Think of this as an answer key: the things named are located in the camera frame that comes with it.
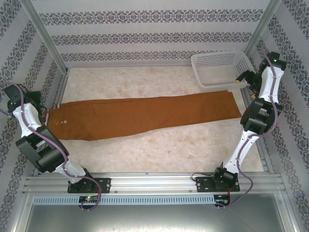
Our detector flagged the brown long pants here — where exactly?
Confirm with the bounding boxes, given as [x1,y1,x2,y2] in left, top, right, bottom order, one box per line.
[45,89,242,142]

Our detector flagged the white plastic basket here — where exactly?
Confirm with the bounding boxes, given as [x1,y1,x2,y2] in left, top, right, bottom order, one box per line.
[190,50,258,88]

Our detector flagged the left small circuit board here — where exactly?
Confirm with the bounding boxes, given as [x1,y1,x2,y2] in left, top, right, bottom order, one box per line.
[79,196,100,203]

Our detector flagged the grey metal sheet panel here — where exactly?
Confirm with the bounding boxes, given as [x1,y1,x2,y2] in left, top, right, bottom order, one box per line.
[23,204,294,232]

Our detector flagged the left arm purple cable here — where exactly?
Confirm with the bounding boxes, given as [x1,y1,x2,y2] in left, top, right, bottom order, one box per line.
[0,83,103,211]

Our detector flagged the aluminium frame post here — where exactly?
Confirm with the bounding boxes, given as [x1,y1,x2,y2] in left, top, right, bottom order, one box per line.
[244,0,284,58]
[21,0,68,72]

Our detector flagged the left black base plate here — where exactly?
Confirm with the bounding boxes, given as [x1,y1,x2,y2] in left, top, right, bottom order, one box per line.
[67,177,112,194]

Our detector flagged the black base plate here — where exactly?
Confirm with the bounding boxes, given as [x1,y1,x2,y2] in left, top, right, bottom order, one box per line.
[67,177,112,194]
[196,175,241,193]

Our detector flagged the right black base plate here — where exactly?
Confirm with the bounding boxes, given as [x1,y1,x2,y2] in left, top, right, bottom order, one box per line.
[196,175,241,193]

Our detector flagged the aluminium mounting rail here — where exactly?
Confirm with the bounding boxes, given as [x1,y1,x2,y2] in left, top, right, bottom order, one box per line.
[23,172,287,194]

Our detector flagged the slotted grey cable duct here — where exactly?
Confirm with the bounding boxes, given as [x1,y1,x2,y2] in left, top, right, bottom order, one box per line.
[32,194,216,206]

